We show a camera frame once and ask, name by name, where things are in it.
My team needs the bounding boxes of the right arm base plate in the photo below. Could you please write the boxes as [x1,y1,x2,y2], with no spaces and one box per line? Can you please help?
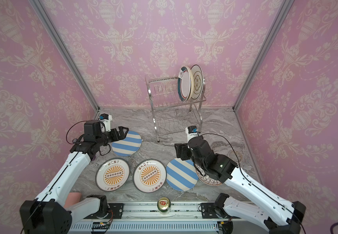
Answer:
[199,202,237,219]

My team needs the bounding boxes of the blue striped plate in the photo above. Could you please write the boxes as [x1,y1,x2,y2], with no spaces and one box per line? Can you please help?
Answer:
[166,158,199,192]
[111,131,142,157]

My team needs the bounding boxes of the green gold can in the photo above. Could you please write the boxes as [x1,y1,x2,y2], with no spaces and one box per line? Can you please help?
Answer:
[157,197,171,215]

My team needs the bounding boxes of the blue striped plate front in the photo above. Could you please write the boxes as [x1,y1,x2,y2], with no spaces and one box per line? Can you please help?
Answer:
[166,158,199,192]

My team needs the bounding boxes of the floral pattern plate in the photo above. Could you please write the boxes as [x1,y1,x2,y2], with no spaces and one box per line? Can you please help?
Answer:
[194,164,222,186]

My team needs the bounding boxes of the silver wire dish rack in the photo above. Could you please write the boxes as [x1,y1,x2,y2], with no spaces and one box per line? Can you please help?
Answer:
[145,77,207,142]

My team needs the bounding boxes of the tape roll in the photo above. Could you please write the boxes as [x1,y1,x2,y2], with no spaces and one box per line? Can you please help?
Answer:
[228,150,243,162]

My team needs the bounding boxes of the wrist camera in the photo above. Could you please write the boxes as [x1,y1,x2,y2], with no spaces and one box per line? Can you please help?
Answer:
[99,114,112,133]
[185,125,199,142]

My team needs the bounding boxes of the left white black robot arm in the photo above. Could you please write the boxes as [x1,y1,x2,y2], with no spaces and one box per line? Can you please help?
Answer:
[19,116,129,234]

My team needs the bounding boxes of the plain cream plate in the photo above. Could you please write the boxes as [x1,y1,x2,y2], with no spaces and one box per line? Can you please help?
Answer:
[188,69,194,100]

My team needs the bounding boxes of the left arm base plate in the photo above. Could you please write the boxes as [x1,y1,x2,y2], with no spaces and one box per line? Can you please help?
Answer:
[85,203,124,220]

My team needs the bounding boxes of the orange sunburst plate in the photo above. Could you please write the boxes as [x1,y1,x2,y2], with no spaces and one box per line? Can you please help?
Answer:
[96,158,130,192]
[133,160,167,193]

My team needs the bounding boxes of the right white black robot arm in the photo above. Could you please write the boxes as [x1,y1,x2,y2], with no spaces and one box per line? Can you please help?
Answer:
[174,136,306,234]

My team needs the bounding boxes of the orange sunburst plate right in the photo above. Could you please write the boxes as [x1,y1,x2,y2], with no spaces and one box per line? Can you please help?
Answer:
[133,160,167,193]

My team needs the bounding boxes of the orange sunburst plate left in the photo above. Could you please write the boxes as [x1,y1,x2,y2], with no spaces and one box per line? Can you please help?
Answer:
[96,158,130,192]

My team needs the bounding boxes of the green red rimmed white plate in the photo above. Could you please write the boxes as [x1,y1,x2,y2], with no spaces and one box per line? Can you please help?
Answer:
[177,66,190,101]

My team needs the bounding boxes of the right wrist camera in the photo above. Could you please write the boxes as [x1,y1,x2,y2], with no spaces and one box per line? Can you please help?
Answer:
[185,125,199,142]

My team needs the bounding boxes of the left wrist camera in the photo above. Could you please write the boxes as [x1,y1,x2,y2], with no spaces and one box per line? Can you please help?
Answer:
[99,114,112,133]

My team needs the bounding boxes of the aluminium rail frame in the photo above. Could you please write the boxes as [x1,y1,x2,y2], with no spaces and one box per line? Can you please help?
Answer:
[34,200,292,234]

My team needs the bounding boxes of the pink cup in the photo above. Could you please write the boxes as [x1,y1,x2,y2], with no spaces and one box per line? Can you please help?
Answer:
[64,192,82,208]

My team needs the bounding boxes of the white plate dark rim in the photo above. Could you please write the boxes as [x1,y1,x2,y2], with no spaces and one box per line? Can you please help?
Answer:
[191,64,204,99]

